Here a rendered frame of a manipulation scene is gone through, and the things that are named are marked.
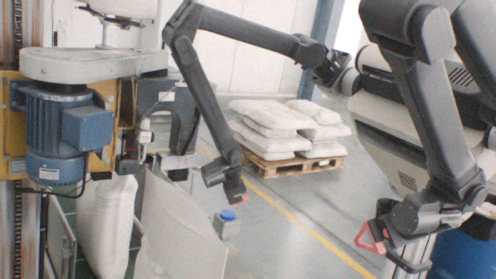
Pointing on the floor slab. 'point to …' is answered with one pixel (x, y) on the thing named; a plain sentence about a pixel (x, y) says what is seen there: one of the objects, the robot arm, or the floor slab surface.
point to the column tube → (30, 29)
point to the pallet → (266, 169)
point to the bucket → (384, 204)
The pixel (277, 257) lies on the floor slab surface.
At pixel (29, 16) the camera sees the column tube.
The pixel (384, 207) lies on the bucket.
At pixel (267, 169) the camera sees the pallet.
